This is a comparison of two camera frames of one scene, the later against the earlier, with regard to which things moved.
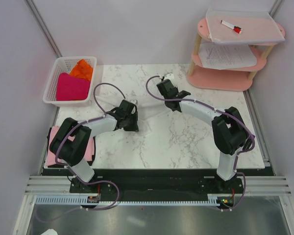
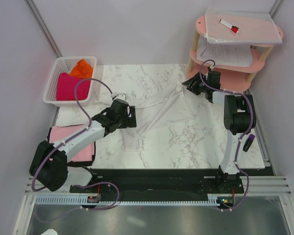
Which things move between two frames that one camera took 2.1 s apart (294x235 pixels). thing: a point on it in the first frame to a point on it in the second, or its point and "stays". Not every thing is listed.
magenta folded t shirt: [70, 88] stays
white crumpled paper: [49, 232] stays
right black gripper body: [166, 104] to [199, 85]
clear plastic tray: [242, 27] stays
